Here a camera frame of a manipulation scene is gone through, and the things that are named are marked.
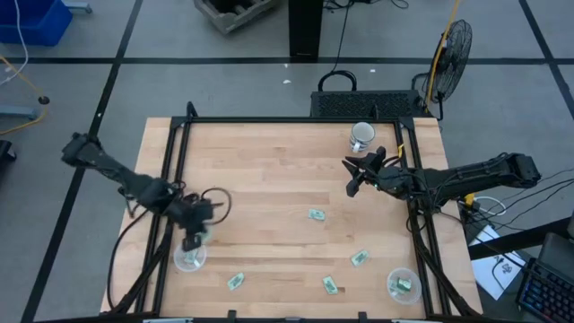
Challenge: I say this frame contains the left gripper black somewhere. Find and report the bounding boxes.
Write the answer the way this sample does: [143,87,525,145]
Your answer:
[177,201,216,252]

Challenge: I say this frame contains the black perforated computer case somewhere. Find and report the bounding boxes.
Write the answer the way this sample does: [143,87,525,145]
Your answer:
[309,89,427,120]

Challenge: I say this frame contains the backlit black keyboard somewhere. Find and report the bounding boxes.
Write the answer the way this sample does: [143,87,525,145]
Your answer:
[515,258,574,322]

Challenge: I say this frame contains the black upright column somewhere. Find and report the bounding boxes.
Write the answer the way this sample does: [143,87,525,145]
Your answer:
[288,0,325,60]

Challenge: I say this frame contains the yellow floor cable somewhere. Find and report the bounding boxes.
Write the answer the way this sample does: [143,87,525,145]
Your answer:
[0,54,49,136]

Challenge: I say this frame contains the black object at floor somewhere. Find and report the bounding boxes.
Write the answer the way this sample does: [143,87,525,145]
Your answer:
[0,139,18,163]

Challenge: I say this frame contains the thin white cable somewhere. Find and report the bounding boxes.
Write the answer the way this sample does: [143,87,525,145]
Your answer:
[0,0,30,87]

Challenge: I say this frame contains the long black hanging cable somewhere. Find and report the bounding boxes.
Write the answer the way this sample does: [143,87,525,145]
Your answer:
[106,208,152,311]

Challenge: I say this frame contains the dark grey flat device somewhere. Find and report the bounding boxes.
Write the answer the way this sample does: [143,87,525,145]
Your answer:
[536,231,574,273]

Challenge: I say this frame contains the grey metal cart leg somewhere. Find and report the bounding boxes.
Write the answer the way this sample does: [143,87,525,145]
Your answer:
[0,105,39,121]
[61,1,93,15]

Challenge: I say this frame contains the black stand beam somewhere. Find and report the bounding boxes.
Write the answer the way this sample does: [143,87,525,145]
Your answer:
[465,216,574,262]

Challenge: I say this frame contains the black floor fan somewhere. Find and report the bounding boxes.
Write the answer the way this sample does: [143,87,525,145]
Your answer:
[412,18,474,122]

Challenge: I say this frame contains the grey moulded crate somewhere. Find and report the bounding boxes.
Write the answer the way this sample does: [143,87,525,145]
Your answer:
[193,0,279,35]

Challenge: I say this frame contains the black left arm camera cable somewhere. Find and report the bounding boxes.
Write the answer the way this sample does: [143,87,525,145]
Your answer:
[199,187,233,225]

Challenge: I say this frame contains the white paper sheet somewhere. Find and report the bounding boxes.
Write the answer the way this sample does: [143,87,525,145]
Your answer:
[470,223,529,301]

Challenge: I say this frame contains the white floor cable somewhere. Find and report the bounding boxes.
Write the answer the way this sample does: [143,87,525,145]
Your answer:
[473,195,508,217]

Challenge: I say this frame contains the blue plastic bin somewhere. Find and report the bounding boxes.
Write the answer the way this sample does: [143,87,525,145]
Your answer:
[0,0,74,47]

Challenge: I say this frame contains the clear plastic bowl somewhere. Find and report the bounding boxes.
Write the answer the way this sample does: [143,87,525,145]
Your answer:
[172,240,208,274]
[386,266,423,306]

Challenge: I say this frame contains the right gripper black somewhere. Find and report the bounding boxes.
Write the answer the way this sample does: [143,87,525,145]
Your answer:
[342,145,387,198]

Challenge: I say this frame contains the black looped power cable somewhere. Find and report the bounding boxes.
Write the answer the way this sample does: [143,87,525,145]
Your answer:
[317,0,410,93]

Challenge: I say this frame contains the blue white patterned mug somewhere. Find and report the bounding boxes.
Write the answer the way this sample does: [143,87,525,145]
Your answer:
[349,121,377,154]

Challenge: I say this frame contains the black floor cables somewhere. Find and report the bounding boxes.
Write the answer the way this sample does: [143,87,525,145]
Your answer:
[448,166,574,230]

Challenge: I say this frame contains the black aluminium table frame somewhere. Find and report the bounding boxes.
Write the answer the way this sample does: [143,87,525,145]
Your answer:
[100,101,483,318]

